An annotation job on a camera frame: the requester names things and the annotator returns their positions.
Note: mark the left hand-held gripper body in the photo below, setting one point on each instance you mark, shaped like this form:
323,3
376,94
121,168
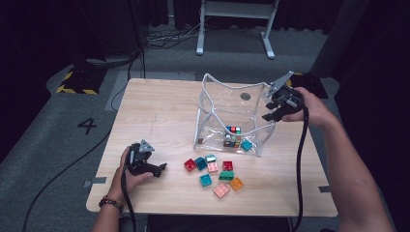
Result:
138,161

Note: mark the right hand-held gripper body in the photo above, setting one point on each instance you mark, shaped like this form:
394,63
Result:
290,100

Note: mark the red toy brick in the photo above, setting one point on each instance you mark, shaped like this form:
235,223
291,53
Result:
227,165
190,164

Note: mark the dark teal toy brick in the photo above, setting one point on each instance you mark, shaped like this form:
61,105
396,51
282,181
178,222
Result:
200,163

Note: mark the white red cube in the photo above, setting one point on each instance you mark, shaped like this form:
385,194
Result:
212,167

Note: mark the clear plastic bag white trim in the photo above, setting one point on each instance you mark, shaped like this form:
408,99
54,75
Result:
219,96

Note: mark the pink toy brick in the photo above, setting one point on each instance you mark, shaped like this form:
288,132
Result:
221,190

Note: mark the green toy brick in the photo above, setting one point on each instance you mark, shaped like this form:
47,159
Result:
226,175

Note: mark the orange toy brick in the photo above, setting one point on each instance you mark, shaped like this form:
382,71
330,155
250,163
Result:
236,183

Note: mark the person's right hand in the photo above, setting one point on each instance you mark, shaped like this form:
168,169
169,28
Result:
314,109

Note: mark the person's left hand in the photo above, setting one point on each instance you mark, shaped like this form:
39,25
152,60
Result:
124,187

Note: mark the black yellow striped base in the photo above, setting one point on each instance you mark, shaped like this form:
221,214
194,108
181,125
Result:
80,80
314,84

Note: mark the grey round table grommet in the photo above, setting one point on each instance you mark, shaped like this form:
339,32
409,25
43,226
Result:
245,96

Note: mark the multicoloured puzzle cube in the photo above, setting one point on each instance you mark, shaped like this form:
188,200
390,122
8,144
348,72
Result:
232,129

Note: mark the grey tape strip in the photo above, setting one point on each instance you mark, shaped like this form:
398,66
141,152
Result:
96,181
325,189

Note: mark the small brown tag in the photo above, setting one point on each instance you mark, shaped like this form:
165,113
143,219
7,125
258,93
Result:
200,140

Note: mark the light teal toy brick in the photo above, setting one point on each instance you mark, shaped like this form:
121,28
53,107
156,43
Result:
210,158

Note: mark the person's dark clothing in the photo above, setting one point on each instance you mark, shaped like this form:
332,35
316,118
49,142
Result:
209,225

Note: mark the grey column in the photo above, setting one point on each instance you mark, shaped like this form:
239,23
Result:
338,38

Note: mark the white metal desk frame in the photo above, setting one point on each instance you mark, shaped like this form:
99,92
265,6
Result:
235,9

